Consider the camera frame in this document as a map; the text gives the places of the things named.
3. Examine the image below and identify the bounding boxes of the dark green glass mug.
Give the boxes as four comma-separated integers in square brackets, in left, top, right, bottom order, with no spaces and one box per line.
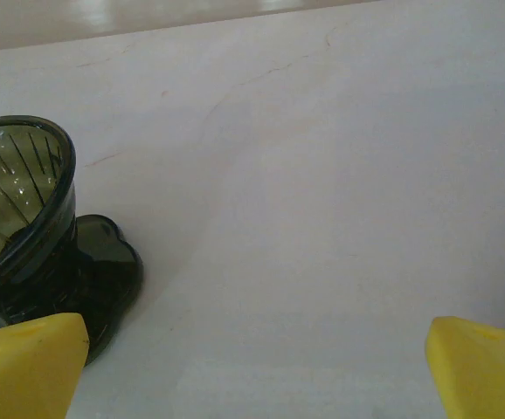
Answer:
[0,114,144,367]

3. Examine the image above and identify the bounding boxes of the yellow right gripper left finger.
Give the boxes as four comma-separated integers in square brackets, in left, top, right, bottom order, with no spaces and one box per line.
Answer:
[0,312,90,419]

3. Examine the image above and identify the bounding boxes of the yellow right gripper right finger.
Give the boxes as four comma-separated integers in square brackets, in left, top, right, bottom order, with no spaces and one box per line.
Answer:
[425,316,505,419]

